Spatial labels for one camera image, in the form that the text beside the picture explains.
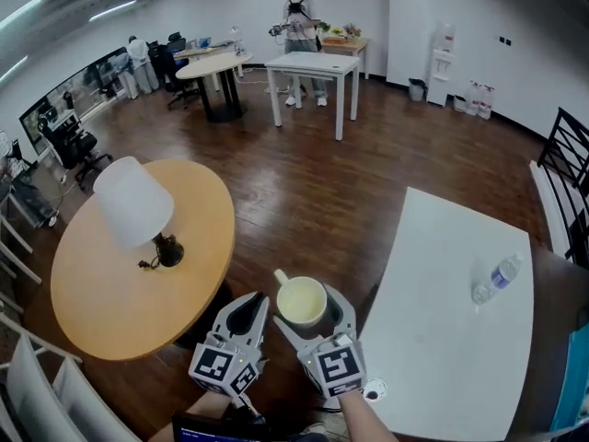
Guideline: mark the white water dispenser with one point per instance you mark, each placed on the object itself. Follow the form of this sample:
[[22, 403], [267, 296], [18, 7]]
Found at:
[[442, 72]]

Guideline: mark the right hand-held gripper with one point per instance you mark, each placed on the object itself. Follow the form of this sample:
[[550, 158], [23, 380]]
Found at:
[[338, 366]]

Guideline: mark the small white bin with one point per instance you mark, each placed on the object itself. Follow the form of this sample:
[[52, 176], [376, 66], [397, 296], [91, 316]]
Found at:
[[459, 104]]

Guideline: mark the wide dark window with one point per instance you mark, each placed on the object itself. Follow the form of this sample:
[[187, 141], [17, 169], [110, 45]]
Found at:
[[78, 85]]

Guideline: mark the black wall switch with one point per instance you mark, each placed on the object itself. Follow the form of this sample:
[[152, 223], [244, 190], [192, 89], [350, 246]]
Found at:
[[505, 40]]

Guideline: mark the pale yellow cup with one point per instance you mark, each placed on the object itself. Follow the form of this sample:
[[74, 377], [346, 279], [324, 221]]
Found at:
[[299, 302]]

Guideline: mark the open laptop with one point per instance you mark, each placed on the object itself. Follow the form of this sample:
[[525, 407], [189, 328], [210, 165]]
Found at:
[[205, 43]]

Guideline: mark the black metal railing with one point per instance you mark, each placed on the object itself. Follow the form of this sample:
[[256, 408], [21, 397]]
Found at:
[[548, 136]]

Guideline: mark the person's right forearm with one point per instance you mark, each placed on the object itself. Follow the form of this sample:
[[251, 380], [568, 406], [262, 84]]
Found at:
[[366, 419]]

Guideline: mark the dark brown table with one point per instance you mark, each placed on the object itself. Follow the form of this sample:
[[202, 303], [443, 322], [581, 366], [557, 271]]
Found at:
[[557, 283]]

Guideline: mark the white rectangular table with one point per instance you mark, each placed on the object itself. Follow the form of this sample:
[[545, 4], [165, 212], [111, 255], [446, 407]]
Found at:
[[437, 293]]

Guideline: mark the green potted plant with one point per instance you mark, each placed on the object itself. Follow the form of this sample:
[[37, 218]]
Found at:
[[326, 26]]

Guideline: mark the silver desk lamp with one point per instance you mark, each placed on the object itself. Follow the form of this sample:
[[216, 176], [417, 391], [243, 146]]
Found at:
[[234, 29]]

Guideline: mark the grey trash bin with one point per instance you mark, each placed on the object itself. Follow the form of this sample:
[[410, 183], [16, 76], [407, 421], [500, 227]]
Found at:
[[417, 90]]

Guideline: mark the white shade table lamp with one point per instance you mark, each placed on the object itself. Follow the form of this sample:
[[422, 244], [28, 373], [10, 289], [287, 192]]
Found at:
[[133, 205]]

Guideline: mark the orange tray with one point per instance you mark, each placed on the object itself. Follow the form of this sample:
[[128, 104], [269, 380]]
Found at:
[[334, 40]]

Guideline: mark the white shelf unit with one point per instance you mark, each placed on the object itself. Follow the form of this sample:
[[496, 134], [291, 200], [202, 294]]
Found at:
[[27, 385]]

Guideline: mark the light round table black base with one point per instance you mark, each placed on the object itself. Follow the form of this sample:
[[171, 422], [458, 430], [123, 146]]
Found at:
[[211, 65]]

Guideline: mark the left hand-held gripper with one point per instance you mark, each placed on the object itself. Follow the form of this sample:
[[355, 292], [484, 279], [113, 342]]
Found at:
[[211, 364]]

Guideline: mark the person's left forearm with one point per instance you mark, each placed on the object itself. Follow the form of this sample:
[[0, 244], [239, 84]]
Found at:
[[207, 403]]

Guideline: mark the wooden side table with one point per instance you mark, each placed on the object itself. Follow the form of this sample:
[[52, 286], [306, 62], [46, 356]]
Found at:
[[356, 44]]

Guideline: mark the long wooden desk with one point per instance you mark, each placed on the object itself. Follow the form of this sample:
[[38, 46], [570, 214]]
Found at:
[[198, 52]]

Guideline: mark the pink flower pot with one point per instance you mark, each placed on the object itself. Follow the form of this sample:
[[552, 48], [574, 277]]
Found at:
[[352, 30]]

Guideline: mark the person's white shoe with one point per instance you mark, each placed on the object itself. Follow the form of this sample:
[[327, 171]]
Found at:
[[315, 428]]

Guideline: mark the clear water jug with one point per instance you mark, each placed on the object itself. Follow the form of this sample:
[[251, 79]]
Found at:
[[472, 99], [486, 103]]

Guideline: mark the clear plastic water bottle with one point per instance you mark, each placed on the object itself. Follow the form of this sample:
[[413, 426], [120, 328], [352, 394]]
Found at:
[[501, 274]]

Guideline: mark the long ceiling tube light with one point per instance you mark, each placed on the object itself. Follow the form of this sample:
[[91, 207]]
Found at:
[[11, 69], [112, 11], [20, 12]]

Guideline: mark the yellow flowers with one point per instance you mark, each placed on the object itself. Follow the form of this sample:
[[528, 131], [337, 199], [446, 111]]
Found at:
[[338, 31]]

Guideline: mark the white square table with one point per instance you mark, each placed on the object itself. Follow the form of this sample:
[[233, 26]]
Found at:
[[313, 62]]

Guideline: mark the round wooden table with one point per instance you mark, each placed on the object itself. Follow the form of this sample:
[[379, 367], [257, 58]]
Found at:
[[115, 311]]

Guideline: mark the black office chair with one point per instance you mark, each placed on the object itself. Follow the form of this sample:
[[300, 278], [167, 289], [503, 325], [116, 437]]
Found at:
[[177, 74], [176, 41], [76, 147]]

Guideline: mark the black screen device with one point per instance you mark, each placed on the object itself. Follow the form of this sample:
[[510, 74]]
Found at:
[[202, 431]]

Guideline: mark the blue plastic bin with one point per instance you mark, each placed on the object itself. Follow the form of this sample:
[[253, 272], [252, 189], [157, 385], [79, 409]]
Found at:
[[575, 375]]

